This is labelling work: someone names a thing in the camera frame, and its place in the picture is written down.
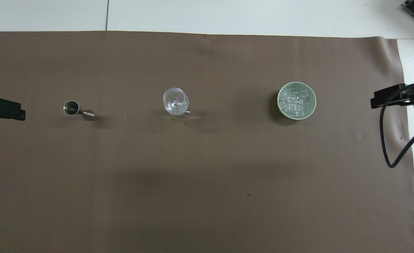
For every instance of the steel double jigger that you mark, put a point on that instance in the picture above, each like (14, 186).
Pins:
(71, 107)

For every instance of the clear ice cubes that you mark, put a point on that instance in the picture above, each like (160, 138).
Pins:
(296, 101)

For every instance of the green bowl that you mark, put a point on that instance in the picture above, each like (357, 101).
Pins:
(282, 111)

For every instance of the clear wine glass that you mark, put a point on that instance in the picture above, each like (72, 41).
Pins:
(174, 100)

